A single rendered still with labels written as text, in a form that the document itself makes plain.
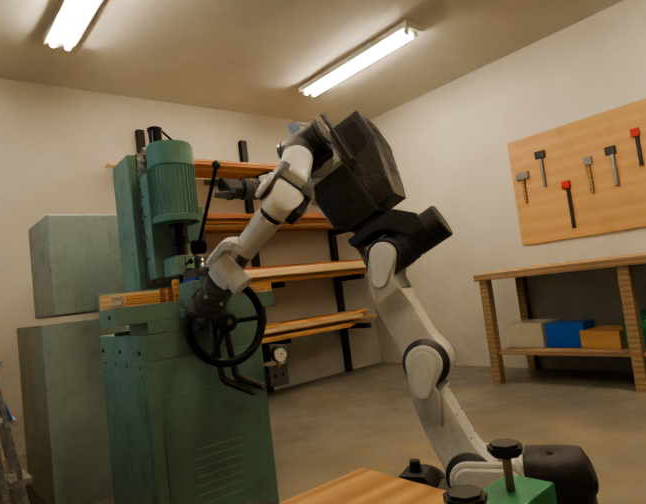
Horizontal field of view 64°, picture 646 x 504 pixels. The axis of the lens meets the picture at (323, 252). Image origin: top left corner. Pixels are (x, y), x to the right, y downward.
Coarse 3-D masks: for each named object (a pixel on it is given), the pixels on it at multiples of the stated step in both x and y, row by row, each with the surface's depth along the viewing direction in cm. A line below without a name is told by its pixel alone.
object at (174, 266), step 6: (168, 258) 200; (174, 258) 194; (180, 258) 194; (186, 258) 195; (192, 258) 197; (168, 264) 200; (174, 264) 195; (180, 264) 194; (192, 264) 196; (168, 270) 200; (174, 270) 195; (180, 270) 193; (186, 270) 195; (168, 276) 201; (174, 276) 204
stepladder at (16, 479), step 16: (0, 400) 206; (0, 416) 219; (0, 432) 220; (0, 464) 204; (16, 464) 206; (0, 480) 203; (16, 480) 209; (32, 480) 212; (0, 496) 217; (16, 496) 221
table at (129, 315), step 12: (240, 300) 194; (264, 300) 200; (108, 312) 173; (120, 312) 168; (132, 312) 170; (144, 312) 172; (156, 312) 175; (168, 312) 177; (180, 312) 178; (108, 324) 174; (120, 324) 167; (132, 324) 170
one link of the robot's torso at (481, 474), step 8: (520, 456) 149; (464, 464) 149; (472, 464) 148; (480, 464) 147; (488, 464) 146; (496, 464) 145; (512, 464) 144; (520, 464) 147; (456, 472) 149; (464, 472) 148; (472, 472) 147; (480, 472) 146; (488, 472) 145; (496, 472) 144; (520, 472) 143; (456, 480) 149; (464, 480) 148; (472, 480) 147; (480, 480) 146; (488, 480) 145; (496, 480) 144
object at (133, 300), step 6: (264, 282) 218; (270, 282) 220; (270, 288) 220; (144, 294) 188; (150, 294) 190; (156, 294) 191; (126, 300) 184; (132, 300) 186; (138, 300) 187; (144, 300) 188; (150, 300) 189; (156, 300) 191
